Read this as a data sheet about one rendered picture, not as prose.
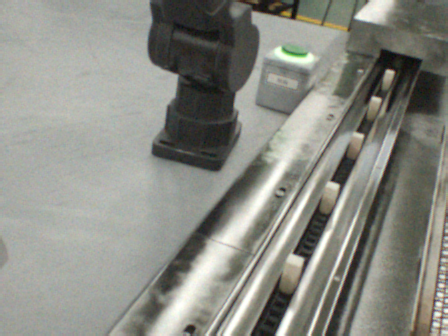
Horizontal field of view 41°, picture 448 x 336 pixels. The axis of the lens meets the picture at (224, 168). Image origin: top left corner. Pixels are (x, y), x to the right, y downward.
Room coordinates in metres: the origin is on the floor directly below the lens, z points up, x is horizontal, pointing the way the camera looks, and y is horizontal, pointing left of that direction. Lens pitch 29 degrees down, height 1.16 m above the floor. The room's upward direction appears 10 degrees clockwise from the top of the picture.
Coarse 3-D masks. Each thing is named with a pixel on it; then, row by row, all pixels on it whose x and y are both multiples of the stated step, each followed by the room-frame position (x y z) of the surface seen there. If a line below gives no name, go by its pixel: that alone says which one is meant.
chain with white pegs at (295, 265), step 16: (400, 64) 1.06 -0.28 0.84; (384, 80) 0.93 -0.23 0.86; (384, 96) 0.89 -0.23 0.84; (368, 112) 0.79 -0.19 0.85; (368, 128) 0.77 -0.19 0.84; (352, 144) 0.66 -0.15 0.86; (352, 160) 0.66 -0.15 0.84; (336, 176) 0.61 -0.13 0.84; (336, 192) 0.52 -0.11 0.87; (320, 208) 0.53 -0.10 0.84; (320, 224) 0.50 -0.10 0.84; (304, 240) 0.47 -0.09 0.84; (288, 256) 0.40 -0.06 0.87; (304, 256) 0.45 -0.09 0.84; (288, 272) 0.39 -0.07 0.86; (288, 288) 0.39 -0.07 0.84; (272, 304) 0.37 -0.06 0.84; (288, 304) 0.38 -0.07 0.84; (272, 320) 0.36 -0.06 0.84
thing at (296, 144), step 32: (352, 64) 0.96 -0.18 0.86; (320, 96) 0.79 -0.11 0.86; (352, 96) 0.81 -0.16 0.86; (288, 128) 0.66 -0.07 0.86; (320, 128) 0.68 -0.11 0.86; (256, 160) 0.57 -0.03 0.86; (288, 160) 0.58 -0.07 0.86; (256, 192) 0.50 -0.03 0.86; (288, 192) 0.51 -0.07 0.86; (224, 224) 0.44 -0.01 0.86; (256, 224) 0.45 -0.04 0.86; (192, 256) 0.39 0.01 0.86; (224, 256) 0.39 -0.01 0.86; (160, 288) 0.34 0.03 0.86; (192, 288) 0.35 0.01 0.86; (224, 288) 0.36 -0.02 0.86; (128, 320) 0.30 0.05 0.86; (160, 320) 0.31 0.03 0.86; (192, 320) 0.32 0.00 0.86
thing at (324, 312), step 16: (416, 64) 1.02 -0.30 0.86; (400, 112) 0.78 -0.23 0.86; (384, 144) 0.67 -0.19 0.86; (384, 160) 0.62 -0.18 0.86; (368, 192) 0.54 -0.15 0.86; (368, 208) 0.51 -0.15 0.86; (352, 224) 0.48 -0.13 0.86; (352, 240) 0.45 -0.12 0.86; (352, 256) 0.43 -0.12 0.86; (336, 272) 0.40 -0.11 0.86; (336, 288) 0.38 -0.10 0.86; (320, 304) 0.36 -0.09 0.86; (320, 320) 0.34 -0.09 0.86
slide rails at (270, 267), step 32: (384, 64) 1.03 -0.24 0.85; (352, 128) 0.73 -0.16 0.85; (384, 128) 0.75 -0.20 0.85; (320, 160) 0.62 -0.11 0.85; (320, 192) 0.55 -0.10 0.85; (352, 192) 0.56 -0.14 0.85; (288, 224) 0.48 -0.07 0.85; (320, 256) 0.43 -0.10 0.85; (256, 288) 0.38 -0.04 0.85; (320, 288) 0.39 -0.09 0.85; (224, 320) 0.33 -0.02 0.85; (256, 320) 0.34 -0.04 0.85; (288, 320) 0.35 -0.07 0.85
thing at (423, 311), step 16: (432, 208) 0.47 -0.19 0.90; (432, 224) 0.45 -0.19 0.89; (432, 240) 0.43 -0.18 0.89; (432, 256) 0.40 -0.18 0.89; (432, 272) 0.38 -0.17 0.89; (432, 288) 0.36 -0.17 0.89; (416, 304) 0.33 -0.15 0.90; (432, 304) 0.34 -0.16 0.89; (416, 320) 0.32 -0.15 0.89; (432, 320) 0.33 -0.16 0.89
